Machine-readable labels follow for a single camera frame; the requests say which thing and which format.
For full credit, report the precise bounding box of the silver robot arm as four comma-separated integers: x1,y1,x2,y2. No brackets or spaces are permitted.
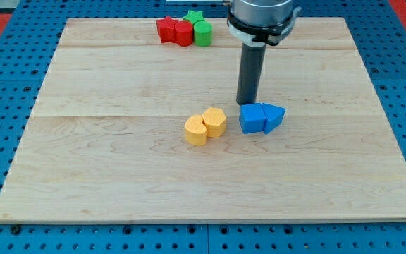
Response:
227,0,302,47

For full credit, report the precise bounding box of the yellow heart block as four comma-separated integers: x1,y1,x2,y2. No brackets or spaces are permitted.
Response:
184,114,207,146

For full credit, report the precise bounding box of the yellow hexagon block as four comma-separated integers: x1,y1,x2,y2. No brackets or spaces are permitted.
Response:
202,107,227,138

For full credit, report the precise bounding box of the blue cube block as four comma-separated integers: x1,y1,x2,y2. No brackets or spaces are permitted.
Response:
239,103,266,134

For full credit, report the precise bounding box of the blue triangle block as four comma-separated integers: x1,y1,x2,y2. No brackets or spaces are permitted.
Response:
262,103,286,134

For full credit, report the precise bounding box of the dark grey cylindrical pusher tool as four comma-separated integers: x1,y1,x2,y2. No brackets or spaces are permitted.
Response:
236,44,266,106

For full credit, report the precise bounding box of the green cylinder block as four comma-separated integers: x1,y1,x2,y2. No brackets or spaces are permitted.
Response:
194,20,212,47

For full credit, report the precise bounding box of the wooden board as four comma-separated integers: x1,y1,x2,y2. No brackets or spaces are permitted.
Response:
0,18,406,224

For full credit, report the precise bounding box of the red cylinder block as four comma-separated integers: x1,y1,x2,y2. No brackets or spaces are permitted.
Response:
174,20,193,47

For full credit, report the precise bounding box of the red star block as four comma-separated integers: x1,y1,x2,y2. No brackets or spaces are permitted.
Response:
156,16,178,43

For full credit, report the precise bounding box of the green star block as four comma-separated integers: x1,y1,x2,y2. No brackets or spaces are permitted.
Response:
183,10,205,25

